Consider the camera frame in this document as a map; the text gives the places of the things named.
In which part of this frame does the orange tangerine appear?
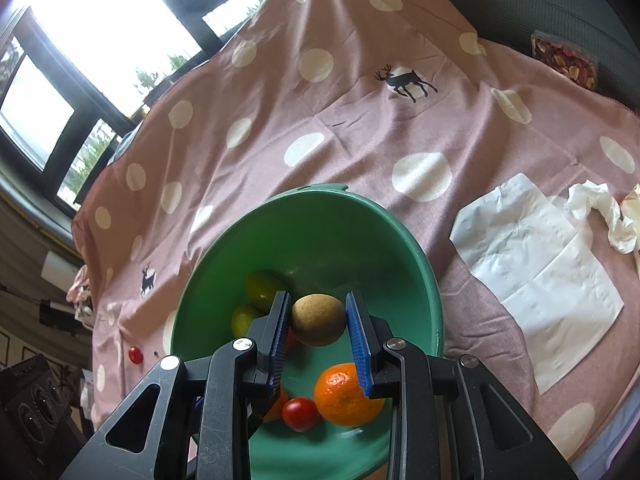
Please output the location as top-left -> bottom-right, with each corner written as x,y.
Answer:
313,361 -> 386,428
262,382 -> 290,423

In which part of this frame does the dark grey sofa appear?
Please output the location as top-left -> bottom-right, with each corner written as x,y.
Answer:
440,0 -> 640,111

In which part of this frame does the crumpled white tissue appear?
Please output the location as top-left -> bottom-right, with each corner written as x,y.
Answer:
565,182 -> 640,256

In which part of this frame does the clear packet of red snacks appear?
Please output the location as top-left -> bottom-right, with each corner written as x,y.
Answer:
530,30 -> 600,88

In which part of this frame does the black-framed window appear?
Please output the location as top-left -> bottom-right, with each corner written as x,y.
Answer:
0,0 -> 296,206

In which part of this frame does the pink white-dotted blanket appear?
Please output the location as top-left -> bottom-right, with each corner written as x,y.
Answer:
70,0 -> 640,466

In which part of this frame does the brown kiwi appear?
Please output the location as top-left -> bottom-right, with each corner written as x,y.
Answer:
291,294 -> 347,347

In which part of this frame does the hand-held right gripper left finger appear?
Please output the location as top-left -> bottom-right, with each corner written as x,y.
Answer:
60,290 -> 293,480

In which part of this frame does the green bowl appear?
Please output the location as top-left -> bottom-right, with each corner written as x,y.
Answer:
163,182 -> 445,480

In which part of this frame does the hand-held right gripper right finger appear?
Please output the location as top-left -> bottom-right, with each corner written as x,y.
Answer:
345,290 -> 581,480

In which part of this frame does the flat white tissue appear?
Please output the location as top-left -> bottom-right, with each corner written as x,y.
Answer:
449,173 -> 626,395

